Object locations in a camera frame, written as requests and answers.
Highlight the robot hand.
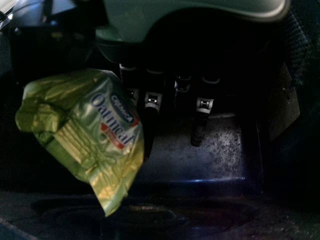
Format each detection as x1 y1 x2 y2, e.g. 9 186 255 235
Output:
9 0 294 161

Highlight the yellow-green biscuit packet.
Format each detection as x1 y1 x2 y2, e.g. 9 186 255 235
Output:
14 68 146 218

